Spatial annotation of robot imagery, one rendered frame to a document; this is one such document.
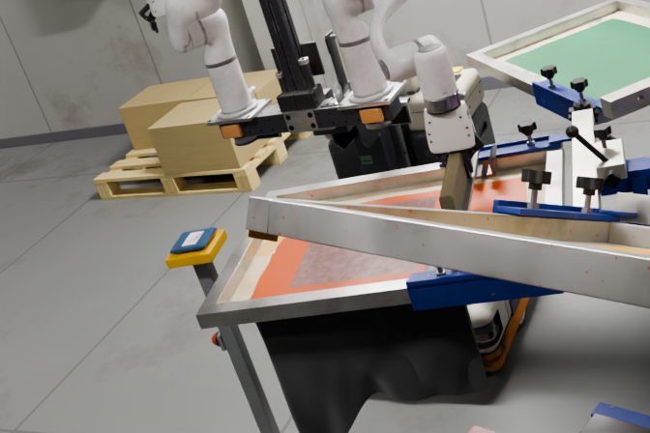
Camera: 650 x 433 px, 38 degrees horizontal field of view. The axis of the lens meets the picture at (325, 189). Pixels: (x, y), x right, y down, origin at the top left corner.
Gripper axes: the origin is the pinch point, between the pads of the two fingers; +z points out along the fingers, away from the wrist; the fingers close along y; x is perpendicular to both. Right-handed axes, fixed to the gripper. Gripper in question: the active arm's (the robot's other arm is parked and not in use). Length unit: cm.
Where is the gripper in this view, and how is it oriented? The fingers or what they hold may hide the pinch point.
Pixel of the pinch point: (459, 168)
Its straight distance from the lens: 208.5
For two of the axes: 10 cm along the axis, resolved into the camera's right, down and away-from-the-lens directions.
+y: -9.3, 1.5, 3.2
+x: -2.2, 4.7, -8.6
